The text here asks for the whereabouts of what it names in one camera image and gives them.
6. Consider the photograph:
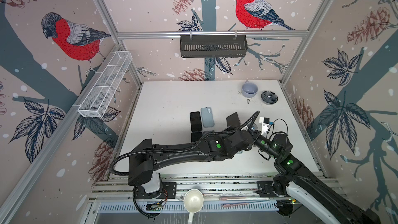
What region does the black phone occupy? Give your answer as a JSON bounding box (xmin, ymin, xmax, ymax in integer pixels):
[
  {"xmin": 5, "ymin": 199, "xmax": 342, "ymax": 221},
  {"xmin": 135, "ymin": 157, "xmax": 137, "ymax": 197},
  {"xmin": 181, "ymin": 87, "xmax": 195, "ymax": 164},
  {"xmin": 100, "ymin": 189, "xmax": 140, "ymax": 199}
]
[
  {"xmin": 226, "ymin": 112, "xmax": 241, "ymax": 129},
  {"xmin": 190, "ymin": 112, "xmax": 202, "ymax": 132},
  {"xmin": 191, "ymin": 132, "xmax": 203, "ymax": 143}
]

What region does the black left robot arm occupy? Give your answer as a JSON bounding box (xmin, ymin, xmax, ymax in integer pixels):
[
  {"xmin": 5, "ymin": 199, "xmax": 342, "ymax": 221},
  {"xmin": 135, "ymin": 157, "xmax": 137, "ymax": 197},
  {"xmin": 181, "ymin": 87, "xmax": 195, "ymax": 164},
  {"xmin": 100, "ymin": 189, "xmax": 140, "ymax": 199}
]
[{"xmin": 109, "ymin": 111, "xmax": 260, "ymax": 194}]

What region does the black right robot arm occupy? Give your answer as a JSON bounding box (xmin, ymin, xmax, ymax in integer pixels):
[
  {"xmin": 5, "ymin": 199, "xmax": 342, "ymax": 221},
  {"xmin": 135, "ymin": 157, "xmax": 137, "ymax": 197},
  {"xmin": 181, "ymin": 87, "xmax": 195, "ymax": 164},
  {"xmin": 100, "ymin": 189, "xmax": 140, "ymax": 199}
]
[{"xmin": 251, "ymin": 130, "xmax": 381, "ymax": 224}]

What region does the dark grey small bowl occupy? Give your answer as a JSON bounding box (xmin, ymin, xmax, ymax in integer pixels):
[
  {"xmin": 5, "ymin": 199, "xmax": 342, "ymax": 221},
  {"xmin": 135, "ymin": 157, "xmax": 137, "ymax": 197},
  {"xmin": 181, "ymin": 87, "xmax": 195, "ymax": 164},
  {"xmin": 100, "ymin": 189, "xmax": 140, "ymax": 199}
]
[{"xmin": 261, "ymin": 91, "xmax": 278, "ymax": 105}]

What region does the lavender cup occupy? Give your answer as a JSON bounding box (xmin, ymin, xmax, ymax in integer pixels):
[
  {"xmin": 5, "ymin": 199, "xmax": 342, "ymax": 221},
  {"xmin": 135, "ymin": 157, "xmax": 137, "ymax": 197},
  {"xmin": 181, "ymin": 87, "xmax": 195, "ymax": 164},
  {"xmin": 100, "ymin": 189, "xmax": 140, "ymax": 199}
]
[{"xmin": 241, "ymin": 81, "xmax": 258, "ymax": 99}]

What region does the white ladle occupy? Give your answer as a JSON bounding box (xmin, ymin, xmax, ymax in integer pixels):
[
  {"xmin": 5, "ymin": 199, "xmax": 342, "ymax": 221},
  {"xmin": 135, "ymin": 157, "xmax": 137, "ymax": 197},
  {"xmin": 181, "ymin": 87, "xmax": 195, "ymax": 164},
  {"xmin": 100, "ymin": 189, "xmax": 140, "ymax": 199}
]
[{"xmin": 183, "ymin": 189, "xmax": 204, "ymax": 224}]

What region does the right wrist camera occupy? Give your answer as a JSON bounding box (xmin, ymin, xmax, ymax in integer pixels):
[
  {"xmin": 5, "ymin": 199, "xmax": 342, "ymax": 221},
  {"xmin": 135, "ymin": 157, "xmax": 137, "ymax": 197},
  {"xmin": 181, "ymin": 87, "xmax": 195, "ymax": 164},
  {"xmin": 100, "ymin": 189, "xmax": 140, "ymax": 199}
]
[{"xmin": 259, "ymin": 117, "xmax": 273, "ymax": 135}]

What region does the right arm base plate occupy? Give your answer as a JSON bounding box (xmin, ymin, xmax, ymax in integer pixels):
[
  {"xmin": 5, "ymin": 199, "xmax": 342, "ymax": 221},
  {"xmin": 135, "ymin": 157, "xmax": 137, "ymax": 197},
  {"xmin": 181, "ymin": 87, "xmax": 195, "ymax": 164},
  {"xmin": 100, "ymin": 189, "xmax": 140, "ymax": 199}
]
[{"xmin": 256, "ymin": 180, "xmax": 296, "ymax": 200}]

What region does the red pen on rail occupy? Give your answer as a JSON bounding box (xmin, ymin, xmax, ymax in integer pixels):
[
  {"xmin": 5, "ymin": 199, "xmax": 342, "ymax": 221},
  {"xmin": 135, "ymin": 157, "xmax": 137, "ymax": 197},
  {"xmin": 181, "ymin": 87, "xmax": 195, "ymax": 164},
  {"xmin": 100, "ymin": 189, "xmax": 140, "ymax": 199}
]
[{"xmin": 221, "ymin": 202, "xmax": 251, "ymax": 208}]

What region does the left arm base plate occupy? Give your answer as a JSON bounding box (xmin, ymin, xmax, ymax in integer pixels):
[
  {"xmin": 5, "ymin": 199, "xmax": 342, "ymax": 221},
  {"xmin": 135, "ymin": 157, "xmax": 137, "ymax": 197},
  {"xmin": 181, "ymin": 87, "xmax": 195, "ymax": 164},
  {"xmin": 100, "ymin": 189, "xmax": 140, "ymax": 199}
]
[{"xmin": 133, "ymin": 182, "xmax": 177, "ymax": 200}]

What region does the black hanging wire basket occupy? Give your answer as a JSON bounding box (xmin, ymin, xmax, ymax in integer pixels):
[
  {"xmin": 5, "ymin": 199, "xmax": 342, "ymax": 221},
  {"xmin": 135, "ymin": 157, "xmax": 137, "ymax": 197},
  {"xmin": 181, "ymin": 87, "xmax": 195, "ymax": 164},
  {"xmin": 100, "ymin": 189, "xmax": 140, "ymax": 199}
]
[{"xmin": 180, "ymin": 35, "xmax": 248, "ymax": 58}]

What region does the white mesh wall shelf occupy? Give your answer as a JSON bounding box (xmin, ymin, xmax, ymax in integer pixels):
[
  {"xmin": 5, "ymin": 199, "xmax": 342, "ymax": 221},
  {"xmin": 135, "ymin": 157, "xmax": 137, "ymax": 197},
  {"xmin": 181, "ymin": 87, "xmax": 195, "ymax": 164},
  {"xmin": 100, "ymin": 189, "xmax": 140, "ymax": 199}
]
[{"xmin": 78, "ymin": 51, "xmax": 132, "ymax": 118}]

